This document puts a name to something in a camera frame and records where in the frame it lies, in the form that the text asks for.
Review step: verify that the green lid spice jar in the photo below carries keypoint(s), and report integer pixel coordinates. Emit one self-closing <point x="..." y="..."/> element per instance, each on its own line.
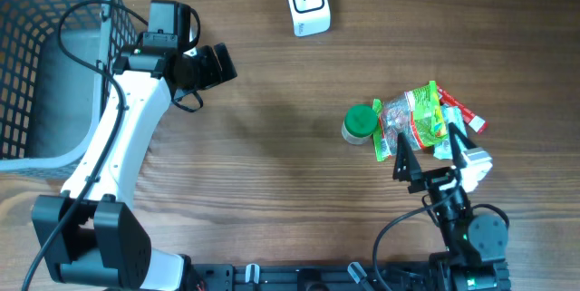
<point x="359" y="124"/>

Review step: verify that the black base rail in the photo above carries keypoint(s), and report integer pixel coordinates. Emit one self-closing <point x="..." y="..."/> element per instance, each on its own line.
<point x="317" y="277"/>

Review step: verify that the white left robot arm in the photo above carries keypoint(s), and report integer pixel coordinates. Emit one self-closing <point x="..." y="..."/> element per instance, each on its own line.
<point x="88" y="233"/>

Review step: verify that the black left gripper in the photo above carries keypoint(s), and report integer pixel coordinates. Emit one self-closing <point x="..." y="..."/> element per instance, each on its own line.
<point x="224" y="62"/>

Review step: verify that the grey plastic basket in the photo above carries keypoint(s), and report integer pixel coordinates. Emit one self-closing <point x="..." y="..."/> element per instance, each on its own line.
<point x="50" y="104"/>

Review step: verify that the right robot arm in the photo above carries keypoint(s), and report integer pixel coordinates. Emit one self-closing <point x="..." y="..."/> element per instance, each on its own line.
<point x="475" y="236"/>

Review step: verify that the red stick packet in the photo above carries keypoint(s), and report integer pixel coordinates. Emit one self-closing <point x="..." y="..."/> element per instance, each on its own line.
<point x="475" y="122"/>

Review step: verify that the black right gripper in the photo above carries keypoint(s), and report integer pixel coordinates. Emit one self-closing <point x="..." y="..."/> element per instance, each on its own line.
<point x="431" y="180"/>

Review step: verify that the green gummy candy bag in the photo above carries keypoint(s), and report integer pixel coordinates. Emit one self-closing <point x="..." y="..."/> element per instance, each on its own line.
<point x="416" y="113"/>

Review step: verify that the white barcode scanner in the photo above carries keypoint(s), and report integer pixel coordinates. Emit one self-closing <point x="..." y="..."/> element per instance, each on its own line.
<point x="310" y="16"/>

